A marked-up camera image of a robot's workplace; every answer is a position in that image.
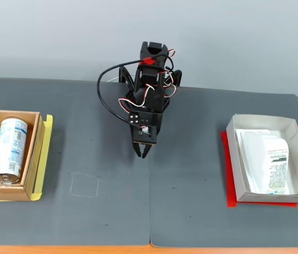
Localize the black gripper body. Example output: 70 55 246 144
128 106 163 145

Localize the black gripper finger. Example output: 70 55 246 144
141 143 156 160
133 142 143 158

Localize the white blue Milkis can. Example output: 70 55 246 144
0 117 29 185

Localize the brown cardboard box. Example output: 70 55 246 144
0 109 45 202

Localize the red tape tag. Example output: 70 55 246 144
138 57 155 66

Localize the grey textured mat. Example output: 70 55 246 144
148 86 298 249

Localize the grey mat with chalk square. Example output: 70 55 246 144
0 78 152 247

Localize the white labelled plastic pouch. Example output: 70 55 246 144
235 128 290 195

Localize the white red servo wire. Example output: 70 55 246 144
164 48 178 59
118 84 154 112
164 84 178 98

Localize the thick black cable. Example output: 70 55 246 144
96 54 171 124

